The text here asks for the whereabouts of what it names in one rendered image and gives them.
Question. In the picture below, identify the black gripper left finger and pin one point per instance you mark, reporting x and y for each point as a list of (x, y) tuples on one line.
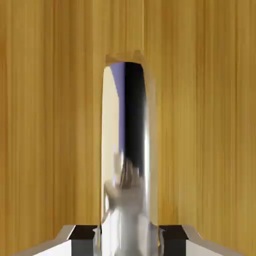
[(82, 240)]

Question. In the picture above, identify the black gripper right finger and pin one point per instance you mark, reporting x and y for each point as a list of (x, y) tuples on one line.
[(174, 240)]

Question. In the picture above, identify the light wood drawer front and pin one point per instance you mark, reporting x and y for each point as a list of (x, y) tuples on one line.
[(40, 100)]

